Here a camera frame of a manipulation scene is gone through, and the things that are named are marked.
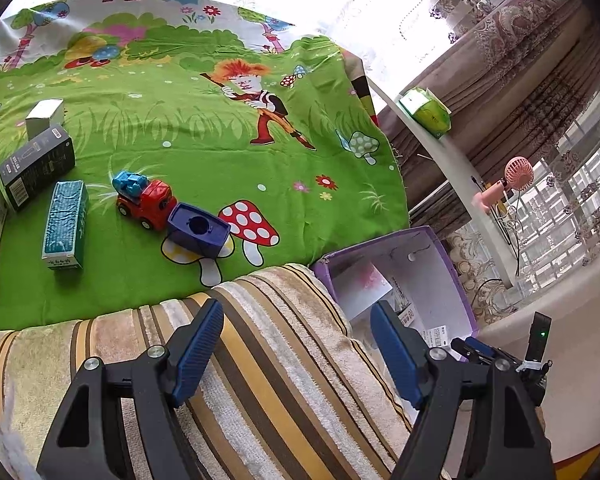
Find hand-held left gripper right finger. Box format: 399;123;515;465
370;301;553;480

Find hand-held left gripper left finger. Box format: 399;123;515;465
36;298;226;480

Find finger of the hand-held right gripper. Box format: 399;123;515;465
450;336;526;373

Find white medicine box blue text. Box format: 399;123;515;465
422;324;453;350

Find long white box gold emblem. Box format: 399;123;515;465
392;287;423;333

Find purple cardboard box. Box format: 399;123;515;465
312;226;481;363

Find teal patterned box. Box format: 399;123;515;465
41;179;89;271

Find black product box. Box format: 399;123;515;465
0;125;76;213

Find striped beige towel blanket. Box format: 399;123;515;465
0;262;451;480

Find dark blue pencil sharpener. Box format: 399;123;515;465
167;202;231;260

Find pink fan holder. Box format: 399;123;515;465
472;182;506;213

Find red toy truck blue mixer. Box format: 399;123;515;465
111;171;178;231

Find window security grille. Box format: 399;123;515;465
515;85;600;301

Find pink handheld fan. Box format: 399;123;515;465
502;156;537;193

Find white windowsill ledge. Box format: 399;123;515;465
367;80;523;291

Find green cartoon printed bedsheet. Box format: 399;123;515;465
0;0;411;333

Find green tissue pack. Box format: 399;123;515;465
397;86;452;139

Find silver white cube box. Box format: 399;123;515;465
25;98;65;141

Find brown patterned curtain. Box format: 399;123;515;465
375;0;600;241

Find black cable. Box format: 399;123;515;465
495;200;527;277

